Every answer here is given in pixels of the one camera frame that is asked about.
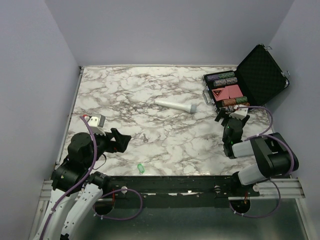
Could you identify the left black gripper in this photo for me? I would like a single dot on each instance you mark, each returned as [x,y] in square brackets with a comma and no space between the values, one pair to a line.
[120,145]

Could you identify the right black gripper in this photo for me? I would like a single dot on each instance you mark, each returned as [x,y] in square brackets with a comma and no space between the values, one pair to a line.
[244,121]

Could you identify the green key tag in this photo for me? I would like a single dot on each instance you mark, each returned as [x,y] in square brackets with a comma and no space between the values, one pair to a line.
[140,168]

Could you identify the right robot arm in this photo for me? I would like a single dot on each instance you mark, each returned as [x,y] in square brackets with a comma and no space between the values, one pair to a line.
[273,156]

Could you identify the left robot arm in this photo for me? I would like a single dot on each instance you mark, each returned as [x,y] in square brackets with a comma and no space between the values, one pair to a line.
[74,188]

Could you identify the red playing card deck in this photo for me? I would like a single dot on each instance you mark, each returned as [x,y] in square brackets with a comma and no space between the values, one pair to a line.
[220,94]

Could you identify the white microphone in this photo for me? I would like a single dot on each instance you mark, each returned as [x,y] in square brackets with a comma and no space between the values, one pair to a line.
[189,108]

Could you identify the pink playing card deck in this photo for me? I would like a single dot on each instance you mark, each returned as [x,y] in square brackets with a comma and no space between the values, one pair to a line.
[234,91]

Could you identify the black poker chip case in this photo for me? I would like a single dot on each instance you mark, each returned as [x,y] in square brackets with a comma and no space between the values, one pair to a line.
[259,78]

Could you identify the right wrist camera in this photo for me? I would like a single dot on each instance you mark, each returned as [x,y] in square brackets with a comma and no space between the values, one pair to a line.
[240,112]

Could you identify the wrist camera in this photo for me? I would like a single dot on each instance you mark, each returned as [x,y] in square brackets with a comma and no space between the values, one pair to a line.
[96,123]
[240,112]

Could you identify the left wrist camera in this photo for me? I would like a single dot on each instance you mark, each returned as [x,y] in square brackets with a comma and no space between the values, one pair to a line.
[96,123]

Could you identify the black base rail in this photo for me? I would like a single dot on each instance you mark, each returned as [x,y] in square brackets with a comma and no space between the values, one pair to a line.
[162,192]

